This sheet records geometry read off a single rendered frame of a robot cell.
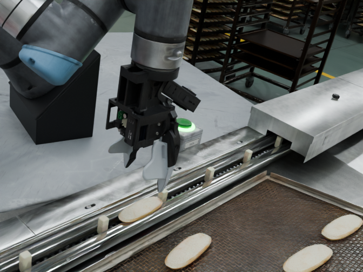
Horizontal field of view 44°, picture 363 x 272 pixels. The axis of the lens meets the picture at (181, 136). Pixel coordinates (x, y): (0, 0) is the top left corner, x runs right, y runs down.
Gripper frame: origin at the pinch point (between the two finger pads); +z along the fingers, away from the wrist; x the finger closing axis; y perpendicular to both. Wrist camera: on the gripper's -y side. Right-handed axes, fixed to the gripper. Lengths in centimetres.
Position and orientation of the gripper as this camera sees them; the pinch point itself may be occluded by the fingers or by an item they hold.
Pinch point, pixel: (146, 172)
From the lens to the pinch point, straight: 77.3
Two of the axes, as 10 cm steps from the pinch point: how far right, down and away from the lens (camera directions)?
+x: 7.1, 4.4, -5.5
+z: -1.8, 8.7, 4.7
